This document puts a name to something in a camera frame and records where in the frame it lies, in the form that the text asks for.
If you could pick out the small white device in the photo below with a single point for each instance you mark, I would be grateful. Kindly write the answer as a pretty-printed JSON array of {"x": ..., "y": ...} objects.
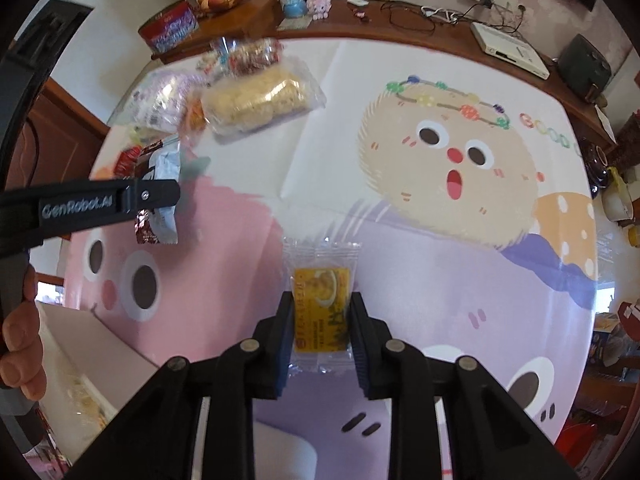
[{"x": 356, "y": 1}]

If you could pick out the clear rice cracker pack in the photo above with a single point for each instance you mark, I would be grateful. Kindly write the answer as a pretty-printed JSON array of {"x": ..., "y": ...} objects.
[{"x": 255, "y": 100}]

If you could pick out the dark green air fryer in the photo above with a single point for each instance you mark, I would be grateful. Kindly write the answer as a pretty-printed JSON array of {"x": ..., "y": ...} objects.
[{"x": 585, "y": 67}]

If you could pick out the wooden television cabinet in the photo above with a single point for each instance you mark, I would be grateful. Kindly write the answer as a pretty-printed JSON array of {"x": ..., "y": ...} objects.
[{"x": 350, "y": 16}]

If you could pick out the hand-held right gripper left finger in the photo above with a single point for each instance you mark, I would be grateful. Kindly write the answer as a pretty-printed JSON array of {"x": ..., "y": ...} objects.
[{"x": 280, "y": 355}]

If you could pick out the sheet of paper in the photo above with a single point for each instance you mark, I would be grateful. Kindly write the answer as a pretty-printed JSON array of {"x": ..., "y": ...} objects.
[{"x": 607, "y": 127}]

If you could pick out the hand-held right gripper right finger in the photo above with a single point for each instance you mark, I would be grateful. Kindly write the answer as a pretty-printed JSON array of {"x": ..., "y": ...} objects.
[{"x": 362, "y": 360}]

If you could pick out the blue printed box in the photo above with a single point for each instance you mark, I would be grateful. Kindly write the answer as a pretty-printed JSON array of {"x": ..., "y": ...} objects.
[{"x": 610, "y": 340}]

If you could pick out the pink toy figure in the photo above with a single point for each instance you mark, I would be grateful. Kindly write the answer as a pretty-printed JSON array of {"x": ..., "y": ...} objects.
[{"x": 320, "y": 5}]

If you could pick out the round red tin box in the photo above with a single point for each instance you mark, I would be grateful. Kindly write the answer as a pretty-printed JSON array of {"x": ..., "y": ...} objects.
[{"x": 167, "y": 27}]

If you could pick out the brown wooden door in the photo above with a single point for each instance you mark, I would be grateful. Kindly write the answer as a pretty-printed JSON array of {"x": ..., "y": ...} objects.
[{"x": 60, "y": 120}]

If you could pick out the white set-top box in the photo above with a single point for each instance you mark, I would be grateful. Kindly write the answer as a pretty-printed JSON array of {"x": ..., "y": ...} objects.
[{"x": 505, "y": 45}]

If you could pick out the red plastic bucket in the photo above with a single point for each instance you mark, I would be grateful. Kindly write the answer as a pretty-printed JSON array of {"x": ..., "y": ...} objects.
[{"x": 580, "y": 440}]

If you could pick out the blue snow globe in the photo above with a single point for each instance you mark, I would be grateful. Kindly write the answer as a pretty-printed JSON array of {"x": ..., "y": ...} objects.
[{"x": 295, "y": 5}]

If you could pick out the cartoon printed tablecloth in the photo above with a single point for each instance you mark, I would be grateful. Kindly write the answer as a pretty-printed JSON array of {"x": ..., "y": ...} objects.
[{"x": 400, "y": 260}]

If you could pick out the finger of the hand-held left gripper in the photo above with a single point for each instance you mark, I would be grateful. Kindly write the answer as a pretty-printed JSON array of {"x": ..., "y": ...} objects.
[{"x": 155, "y": 194}]

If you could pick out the silver red-print snack bag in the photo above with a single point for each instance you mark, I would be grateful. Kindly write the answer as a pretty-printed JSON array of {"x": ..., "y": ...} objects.
[{"x": 167, "y": 162}]

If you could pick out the small yellow pastry packet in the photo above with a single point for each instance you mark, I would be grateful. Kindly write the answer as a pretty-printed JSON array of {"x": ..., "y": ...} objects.
[{"x": 320, "y": 300}]

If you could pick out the person's left hand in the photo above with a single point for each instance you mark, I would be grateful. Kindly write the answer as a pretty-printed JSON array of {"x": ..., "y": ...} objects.
[{"x": 20, "y": 340}]

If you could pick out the pile of assorted snack packets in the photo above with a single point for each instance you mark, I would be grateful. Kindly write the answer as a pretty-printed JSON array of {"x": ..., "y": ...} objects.
[{"x": 160, "y": 105}]

